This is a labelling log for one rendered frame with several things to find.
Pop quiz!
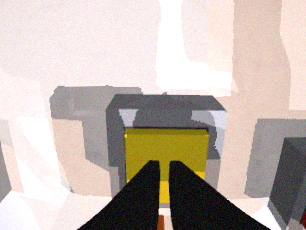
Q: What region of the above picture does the small orange block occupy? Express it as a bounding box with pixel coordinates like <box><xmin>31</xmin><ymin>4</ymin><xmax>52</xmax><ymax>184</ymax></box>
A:
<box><xmin>157</xmin><ymin>215</ymin><xmax>164</xmax><ymax>230</ymax></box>

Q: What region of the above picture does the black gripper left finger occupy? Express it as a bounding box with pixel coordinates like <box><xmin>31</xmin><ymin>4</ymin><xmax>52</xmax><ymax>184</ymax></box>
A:
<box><xmin>76</xmin><ymin>160</ymin><xmax>161</xmax><ymax>230</ymax></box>

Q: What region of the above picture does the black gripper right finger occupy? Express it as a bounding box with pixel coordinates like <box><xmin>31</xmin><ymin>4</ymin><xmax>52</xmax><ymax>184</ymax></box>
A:
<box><xmin>169</xmin><ymin>160</ymin><xmax>273</xmax><ymax>230</ymax></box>

